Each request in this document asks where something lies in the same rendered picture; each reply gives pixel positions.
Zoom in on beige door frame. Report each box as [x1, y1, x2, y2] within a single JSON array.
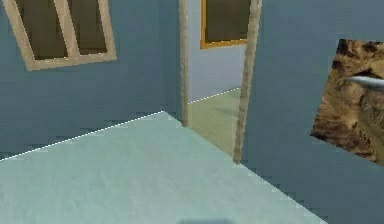
[[178, 0, 263, 165]]

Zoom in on brown rocky wall picture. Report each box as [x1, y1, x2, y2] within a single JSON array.
[[309, 38, 384, 167]]

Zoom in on grey metal lever handle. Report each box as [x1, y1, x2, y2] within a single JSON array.
[[343, 75, 384, 92]]

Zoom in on yellow framed window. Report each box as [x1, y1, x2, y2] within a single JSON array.
[[199, 0, 253, 50]]

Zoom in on beige framed window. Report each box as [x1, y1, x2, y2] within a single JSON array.
[[1, 0, 118, 72]]

